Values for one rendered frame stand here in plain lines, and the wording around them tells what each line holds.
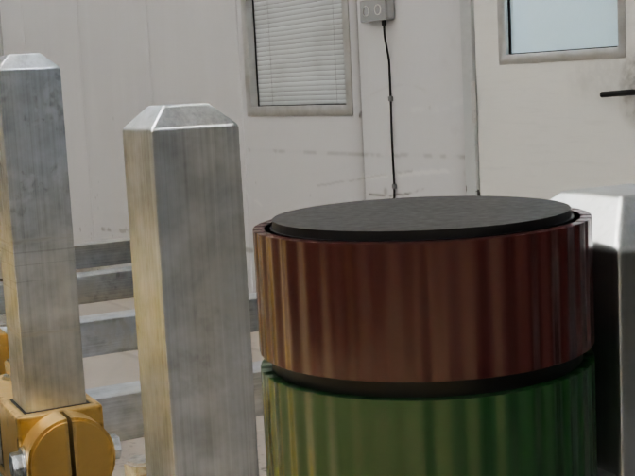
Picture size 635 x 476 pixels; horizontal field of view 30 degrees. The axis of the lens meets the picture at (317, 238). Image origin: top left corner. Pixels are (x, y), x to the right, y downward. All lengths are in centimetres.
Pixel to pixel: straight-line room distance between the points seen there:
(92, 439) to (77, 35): 698
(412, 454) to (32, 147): 51
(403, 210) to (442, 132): 430
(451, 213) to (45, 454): 49
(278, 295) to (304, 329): 1
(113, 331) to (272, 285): 82
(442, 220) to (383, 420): 3
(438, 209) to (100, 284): 106
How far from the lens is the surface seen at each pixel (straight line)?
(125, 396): 76
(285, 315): 20
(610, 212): 23
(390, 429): 19
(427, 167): 460
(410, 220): 20
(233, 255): 45
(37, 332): 69
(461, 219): 20
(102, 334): 101
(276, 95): 557
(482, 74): 434
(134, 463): 55
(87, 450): 69
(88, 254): 152
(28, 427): 69
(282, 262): 20
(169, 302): 44
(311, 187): 530
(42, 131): 68
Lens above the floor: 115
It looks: 7 degrees down
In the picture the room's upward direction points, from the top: 3 degrees counter-clockwise
